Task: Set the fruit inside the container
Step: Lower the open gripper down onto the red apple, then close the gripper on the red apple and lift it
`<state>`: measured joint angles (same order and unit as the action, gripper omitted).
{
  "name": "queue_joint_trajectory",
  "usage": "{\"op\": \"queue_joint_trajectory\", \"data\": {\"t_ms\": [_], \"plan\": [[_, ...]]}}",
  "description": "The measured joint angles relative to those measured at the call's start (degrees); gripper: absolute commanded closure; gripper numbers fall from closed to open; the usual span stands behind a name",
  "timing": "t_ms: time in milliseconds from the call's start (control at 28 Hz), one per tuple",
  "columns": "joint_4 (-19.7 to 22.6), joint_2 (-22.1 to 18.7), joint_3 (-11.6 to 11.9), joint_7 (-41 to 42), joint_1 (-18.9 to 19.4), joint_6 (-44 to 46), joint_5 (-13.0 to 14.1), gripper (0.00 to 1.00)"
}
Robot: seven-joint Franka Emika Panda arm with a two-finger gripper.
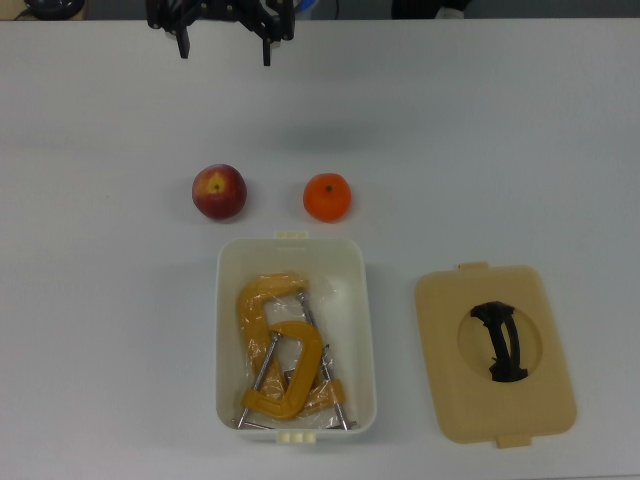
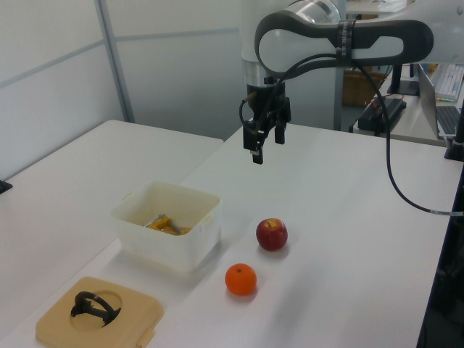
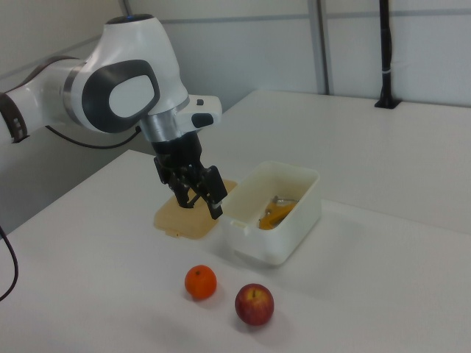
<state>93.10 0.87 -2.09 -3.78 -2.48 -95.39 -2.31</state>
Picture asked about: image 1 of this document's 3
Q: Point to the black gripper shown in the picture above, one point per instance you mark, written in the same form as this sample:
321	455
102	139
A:
225	11

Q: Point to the red yellow apple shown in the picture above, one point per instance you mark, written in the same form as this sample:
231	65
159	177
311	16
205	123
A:
220	195

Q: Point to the orange mandarin fruit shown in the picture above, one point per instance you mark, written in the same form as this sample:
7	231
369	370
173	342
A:
327	200

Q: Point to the white plastic container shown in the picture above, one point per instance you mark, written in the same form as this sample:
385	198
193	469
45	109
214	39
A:
227	310

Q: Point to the dark round floor object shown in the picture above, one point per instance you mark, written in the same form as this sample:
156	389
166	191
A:
52	6

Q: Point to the large orange C-clamp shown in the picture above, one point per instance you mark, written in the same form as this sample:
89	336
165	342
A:
250	310

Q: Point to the clear plastic bag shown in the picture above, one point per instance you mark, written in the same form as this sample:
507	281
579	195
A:
286	311

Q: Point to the beige plastic lid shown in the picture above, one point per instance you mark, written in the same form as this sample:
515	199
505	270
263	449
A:
450	380

